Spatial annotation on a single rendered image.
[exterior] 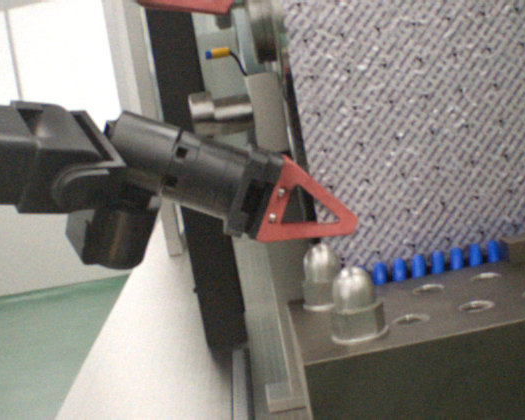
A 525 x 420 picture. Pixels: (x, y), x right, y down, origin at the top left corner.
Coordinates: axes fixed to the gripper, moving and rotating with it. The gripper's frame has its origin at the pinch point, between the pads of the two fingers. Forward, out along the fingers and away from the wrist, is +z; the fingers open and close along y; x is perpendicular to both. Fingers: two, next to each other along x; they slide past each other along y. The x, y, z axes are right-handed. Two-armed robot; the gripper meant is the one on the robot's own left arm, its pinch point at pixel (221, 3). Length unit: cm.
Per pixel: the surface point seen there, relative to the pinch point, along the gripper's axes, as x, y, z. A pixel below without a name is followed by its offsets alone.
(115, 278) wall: -157, -551, -14
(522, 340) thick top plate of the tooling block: -10.8, 25.9, 27.6
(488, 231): -5.7, 6.2, 28.4
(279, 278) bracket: -18.6, -1.7, 16.3
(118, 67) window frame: -23, -547, -85
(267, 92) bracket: -4.8, -0.7, 7.2
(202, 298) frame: -28.8, -27.0, 12.9
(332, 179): -8.4, 6.5, 14.9
